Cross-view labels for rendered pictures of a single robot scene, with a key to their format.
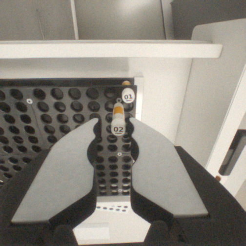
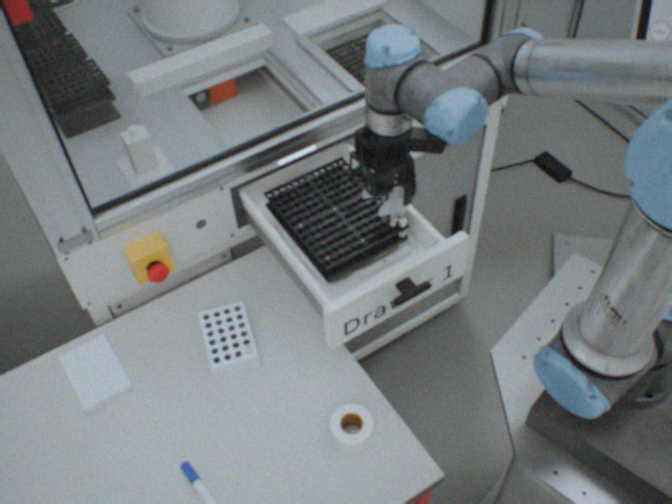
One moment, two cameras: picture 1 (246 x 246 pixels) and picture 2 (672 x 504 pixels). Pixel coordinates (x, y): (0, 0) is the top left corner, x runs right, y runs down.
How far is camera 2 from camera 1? 1.21 m
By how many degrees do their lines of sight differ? 61
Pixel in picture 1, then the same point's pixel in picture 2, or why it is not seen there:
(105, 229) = (122, 381)
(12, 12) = not seen: hidden behind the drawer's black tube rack
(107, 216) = (153, 375)
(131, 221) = (153, 423)
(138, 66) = (414, 249)
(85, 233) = (92, 358)
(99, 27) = (395, 391)
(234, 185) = not seen: outside the picture
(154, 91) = not seen: hidden behind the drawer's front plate
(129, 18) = (445, 430)
